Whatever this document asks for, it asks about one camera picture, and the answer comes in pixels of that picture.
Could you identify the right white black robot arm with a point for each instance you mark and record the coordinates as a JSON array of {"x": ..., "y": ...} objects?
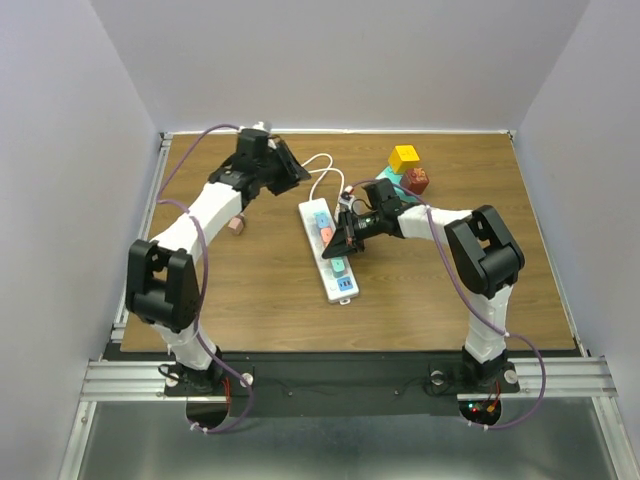
[{"x": 479, "y": 253}]

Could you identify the white power strip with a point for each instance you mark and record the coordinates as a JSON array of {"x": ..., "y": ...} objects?
[{"x": 338, "y": 290}]

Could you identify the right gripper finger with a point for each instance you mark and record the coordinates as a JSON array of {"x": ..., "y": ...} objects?
[
  {"x": 329, "y": 252},
  {"x": 346, "y": 245}
]

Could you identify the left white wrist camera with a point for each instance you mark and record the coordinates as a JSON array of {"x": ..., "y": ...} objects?
[{"x": 264, "y": 126}]

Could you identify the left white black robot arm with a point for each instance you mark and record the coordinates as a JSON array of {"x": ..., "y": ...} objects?
[{"x": 162, "y": 287}]

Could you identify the pink charger plug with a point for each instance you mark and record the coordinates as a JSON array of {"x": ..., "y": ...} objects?
[{"x": 236, "y": 225}]

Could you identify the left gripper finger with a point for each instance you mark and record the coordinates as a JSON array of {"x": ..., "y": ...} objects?
[
  {"x": 281, "y": 152},
  {"x": 293, "y": 174}
]

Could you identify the salmon charger plug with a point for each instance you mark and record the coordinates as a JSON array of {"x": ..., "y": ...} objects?
[{"x": 326, "y": 235}]

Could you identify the brown patterned cube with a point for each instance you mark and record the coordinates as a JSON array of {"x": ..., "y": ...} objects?
[{"x": 415, "y": 180}]

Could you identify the teal charger plug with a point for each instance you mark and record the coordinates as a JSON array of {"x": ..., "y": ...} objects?
[{"x": 338, "y": 267}]

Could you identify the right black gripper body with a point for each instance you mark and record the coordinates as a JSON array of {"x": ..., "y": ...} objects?
[{"x": 368, "y": 225}]

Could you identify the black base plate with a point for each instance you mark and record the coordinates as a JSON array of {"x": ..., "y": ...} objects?
[{"x": 280, "y": 385}]

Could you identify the teal triangular block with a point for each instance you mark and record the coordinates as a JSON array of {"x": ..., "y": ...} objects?
[{"x": 395, "y": 179}]

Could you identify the blue charger plug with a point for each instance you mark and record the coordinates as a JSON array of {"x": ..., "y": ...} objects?
[{"x": 322, "y": 220}]

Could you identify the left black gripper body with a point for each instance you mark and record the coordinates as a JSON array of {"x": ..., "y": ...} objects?
[{"x": 270, "y": 170}]

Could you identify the yellow cube socket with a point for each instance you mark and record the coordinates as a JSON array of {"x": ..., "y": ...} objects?
[{"x": 403, "y": 157}]

